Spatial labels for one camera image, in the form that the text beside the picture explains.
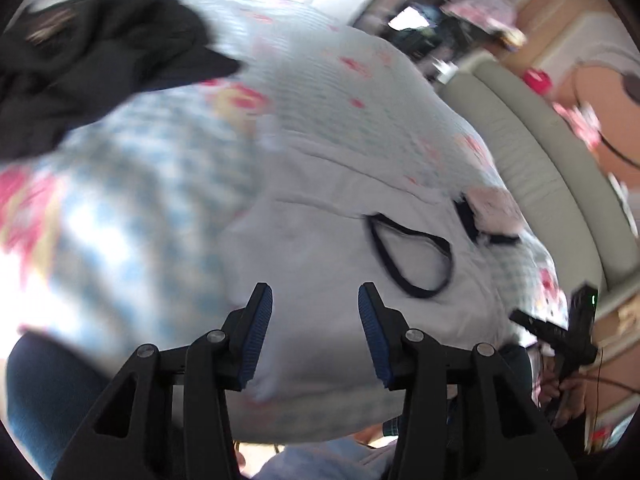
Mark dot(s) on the pink cloth patch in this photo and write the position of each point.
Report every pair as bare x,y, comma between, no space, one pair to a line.
492,207

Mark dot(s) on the person's blue jeans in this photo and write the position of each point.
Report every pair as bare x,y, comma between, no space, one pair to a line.
45,400

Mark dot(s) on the red round object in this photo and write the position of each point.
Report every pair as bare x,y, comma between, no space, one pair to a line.
537,80

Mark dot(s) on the blue checked floral quilt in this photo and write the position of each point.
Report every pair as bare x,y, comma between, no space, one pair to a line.
300,60

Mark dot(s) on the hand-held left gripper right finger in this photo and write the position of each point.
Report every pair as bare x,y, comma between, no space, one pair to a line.
372,340

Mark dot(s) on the padded beige headboard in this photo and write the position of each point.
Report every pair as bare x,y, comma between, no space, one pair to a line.
530,170

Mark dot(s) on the dark shelf unit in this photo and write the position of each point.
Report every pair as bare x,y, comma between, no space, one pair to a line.
425,10

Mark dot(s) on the black clothes pile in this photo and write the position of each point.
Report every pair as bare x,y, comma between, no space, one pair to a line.
100,60

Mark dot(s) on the light blue garment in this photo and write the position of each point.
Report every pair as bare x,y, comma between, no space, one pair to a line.
320,462

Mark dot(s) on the person's right hand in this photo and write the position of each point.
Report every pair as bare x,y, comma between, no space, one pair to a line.
570,400

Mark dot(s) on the white t-shirt with dark trim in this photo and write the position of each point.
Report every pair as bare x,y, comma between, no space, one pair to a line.
310,260

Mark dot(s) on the pink floral cloth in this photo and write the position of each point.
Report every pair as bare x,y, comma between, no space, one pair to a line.
482,10

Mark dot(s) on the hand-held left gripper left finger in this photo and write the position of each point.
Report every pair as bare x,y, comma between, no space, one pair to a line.
257,335

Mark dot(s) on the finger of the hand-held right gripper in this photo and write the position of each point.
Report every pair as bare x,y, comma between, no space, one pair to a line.
540,327

